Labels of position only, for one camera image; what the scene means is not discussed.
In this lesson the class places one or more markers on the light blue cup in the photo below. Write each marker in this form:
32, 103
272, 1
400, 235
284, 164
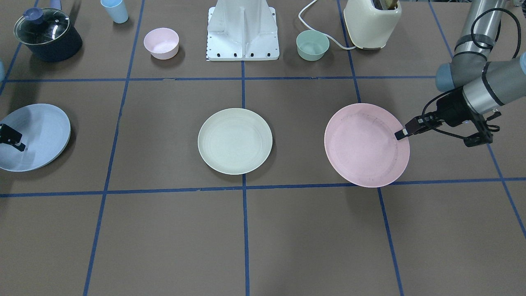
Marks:
116, 9

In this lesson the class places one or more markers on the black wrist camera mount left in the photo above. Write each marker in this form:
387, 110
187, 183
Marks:
485, 131

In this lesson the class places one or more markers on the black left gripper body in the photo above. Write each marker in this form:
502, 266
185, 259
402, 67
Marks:
453, 109

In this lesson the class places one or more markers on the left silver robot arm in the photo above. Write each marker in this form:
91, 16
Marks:
472, 88

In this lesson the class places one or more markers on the dark pot with glass lid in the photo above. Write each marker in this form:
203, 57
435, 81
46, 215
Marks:
49, 34

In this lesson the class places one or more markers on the cream toaster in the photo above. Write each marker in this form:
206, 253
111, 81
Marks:
370, 23

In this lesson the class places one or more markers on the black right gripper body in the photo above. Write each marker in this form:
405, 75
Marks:
11, 136

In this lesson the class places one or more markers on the blue plate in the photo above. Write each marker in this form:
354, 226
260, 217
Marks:
45, 130

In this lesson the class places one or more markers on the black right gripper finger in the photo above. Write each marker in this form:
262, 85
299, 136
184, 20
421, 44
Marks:
17, 145

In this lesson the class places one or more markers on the pink bowl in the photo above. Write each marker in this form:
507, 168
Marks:
162, 43

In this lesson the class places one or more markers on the beige plate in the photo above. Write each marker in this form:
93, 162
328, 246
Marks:
235, 141

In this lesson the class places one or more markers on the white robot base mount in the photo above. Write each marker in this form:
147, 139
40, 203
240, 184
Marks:
242, 30

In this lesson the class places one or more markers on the green bowl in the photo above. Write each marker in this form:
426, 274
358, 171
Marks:
311, 45

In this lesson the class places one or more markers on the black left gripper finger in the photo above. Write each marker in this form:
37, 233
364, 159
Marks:
401, 134

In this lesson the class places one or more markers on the pink plate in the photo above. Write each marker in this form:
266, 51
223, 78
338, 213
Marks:
361, 146

